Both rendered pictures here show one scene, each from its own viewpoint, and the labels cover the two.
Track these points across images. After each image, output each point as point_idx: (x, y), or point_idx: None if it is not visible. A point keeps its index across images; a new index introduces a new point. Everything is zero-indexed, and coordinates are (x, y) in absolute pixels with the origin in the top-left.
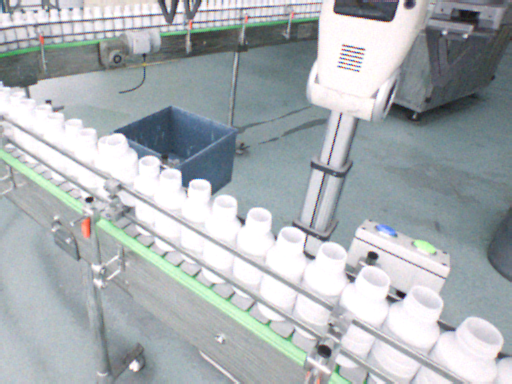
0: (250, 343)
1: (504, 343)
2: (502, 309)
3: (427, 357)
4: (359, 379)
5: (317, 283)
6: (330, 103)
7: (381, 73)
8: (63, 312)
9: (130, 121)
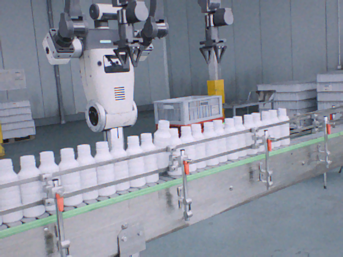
0: (240, 173)
1: (168, 254)
2: (149, 247)
3: None
4: (260, 153)
5: (242, 127)
6: (116, 122)
7: (132, 96)
8: None
9: None
